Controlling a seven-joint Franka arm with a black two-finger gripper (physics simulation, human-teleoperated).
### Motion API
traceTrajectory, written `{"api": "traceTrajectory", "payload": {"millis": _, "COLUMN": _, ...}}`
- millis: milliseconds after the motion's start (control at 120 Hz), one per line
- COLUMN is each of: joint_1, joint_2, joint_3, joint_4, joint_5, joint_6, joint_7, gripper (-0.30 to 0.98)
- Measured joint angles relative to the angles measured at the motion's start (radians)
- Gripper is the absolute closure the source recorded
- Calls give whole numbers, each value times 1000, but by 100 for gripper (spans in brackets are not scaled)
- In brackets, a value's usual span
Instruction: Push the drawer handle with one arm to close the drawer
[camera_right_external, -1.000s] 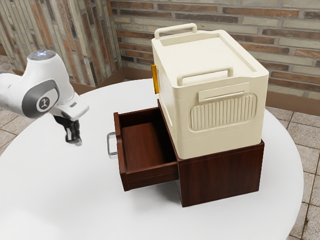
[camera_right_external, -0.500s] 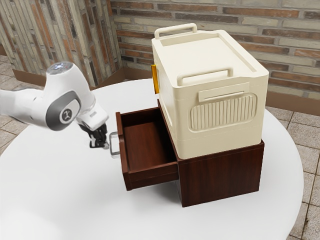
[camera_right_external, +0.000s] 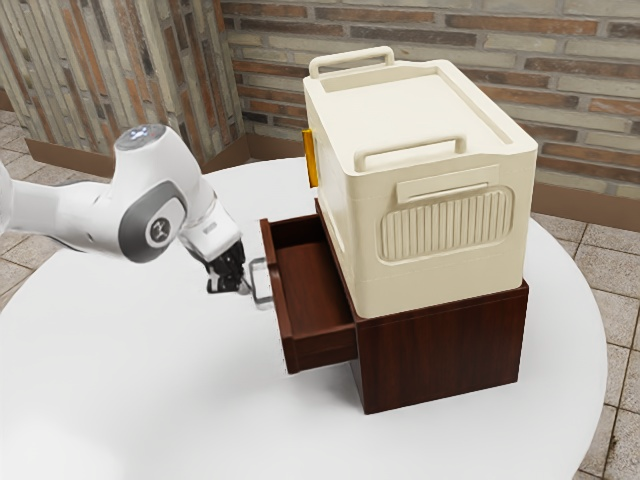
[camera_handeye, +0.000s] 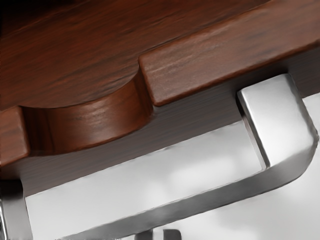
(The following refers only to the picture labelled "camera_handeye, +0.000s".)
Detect dark brown wooden cabinet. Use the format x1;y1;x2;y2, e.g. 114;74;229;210
0;0;320;240

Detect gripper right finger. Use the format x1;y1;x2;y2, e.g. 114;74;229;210
162;228;183;240

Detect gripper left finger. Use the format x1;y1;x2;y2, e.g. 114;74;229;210
134;228;153;240

